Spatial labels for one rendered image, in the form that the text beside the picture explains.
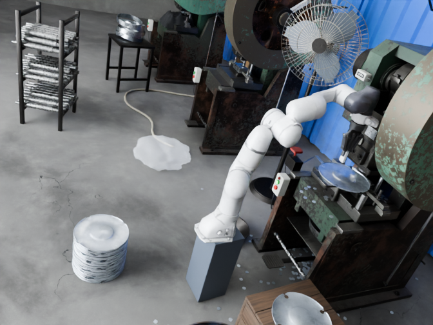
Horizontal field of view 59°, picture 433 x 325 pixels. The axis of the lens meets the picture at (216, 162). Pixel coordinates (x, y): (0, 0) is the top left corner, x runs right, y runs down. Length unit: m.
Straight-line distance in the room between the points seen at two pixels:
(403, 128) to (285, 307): 0.97
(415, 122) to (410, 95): 0.11
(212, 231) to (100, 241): 0.62
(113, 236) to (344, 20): 1.91
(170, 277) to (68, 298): 0.56
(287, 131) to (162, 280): 1.18
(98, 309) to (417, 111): 1.74
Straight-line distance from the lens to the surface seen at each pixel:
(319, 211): 2.22
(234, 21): 2.97
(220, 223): 1.93
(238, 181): 1.74
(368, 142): 2.16
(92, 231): 2.20
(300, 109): 1.71
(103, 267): 2.20
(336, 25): 2.64
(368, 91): 1.95
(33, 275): 2.35
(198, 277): 2.20
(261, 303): 1.92
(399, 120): 1.61
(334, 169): 2.26
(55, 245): 2.49
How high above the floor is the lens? 1.76
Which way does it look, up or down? 30 degrees down
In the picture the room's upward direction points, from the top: 15 degrees clockwise
